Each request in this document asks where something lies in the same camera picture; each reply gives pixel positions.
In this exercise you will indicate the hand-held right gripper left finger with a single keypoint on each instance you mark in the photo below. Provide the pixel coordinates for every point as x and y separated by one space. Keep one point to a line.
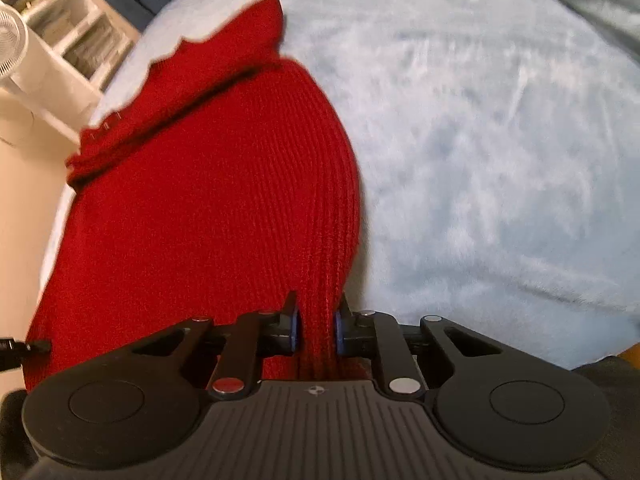
295 332

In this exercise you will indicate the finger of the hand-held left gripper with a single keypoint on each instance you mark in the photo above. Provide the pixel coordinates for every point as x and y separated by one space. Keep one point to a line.
25 350

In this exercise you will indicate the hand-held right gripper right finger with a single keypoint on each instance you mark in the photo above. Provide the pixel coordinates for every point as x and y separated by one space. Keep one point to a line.
340 332

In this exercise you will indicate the red knit sweater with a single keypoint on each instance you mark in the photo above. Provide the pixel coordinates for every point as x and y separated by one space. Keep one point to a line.
200 210

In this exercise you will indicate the light blue fleece bed sheet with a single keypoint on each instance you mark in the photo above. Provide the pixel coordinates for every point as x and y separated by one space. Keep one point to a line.
475 160

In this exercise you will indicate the white electric fan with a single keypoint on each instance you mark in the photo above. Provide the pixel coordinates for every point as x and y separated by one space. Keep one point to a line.
11 40

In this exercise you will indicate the white shelf unit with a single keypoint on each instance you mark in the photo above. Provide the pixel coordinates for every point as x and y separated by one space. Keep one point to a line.
65 35

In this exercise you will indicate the wooden bed frame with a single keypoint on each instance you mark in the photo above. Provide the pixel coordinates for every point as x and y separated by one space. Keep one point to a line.
631 351

